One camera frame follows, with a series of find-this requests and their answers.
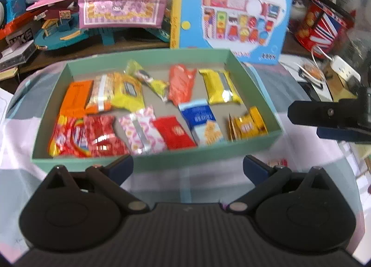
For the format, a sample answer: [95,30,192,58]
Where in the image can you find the red union jack tin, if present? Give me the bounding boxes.
[294,0,347,58]

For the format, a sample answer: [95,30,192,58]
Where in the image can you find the blue white cracker packet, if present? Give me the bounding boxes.
[178,99,224,146]

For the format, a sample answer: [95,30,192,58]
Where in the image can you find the gold yellow snack packet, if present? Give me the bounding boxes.
[199,69,242,105]

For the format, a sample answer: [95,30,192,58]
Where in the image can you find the blue toy train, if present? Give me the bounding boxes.
[1,0,26,26]

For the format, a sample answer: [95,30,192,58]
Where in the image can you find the small gold orange packet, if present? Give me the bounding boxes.
[228,106,269,141]

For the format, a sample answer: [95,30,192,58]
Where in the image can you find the red shiny snack packet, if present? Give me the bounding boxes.
[83,115,130,158]

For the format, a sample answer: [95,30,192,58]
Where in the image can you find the teal toy playset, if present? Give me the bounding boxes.
[33,12,164,51]

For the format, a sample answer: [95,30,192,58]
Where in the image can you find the orange flat snack box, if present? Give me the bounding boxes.
[59,80,93,118]

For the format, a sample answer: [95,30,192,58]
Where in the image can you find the orange red snack packet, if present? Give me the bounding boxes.
[168,64,197,106]

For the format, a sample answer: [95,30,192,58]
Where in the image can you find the yellow green snack packet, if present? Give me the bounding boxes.
[125,59,169,102]

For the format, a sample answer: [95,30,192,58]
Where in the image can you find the mint green cardboard box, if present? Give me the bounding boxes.
[32,49,282,173]

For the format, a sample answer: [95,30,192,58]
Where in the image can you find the pink white candy packet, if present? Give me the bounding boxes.
[119,106,167,155]

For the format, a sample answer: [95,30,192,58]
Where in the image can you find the orange white snack packet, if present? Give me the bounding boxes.
[85,73,115,114]

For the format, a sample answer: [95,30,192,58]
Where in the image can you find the red rainbow candy packet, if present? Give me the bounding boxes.
[48,115,91,158]

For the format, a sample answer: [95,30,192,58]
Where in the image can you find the red square snack packet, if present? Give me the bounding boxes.
[152,116,196,150]

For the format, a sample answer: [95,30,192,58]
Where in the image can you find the large yellow snack bag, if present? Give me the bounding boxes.
[111,72,145,112]

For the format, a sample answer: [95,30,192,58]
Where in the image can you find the red green snack packet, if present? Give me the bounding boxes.
[267,159,288,168]

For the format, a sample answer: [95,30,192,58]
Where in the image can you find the blue toy set box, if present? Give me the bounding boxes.
[170,0,292,65]

